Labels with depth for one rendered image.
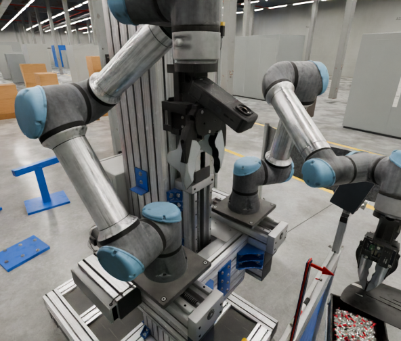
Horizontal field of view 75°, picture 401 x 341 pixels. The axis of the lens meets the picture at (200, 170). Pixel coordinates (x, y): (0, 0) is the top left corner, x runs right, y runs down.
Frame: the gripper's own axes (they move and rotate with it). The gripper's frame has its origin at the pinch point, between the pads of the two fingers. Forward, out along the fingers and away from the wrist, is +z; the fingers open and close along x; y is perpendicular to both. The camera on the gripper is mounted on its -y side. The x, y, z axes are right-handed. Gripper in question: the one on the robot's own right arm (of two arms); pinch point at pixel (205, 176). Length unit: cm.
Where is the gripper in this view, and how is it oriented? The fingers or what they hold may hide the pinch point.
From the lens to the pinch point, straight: 49.7
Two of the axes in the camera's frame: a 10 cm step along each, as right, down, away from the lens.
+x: -6.4, 3.2, -7.0
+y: -7.6, -2.7, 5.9
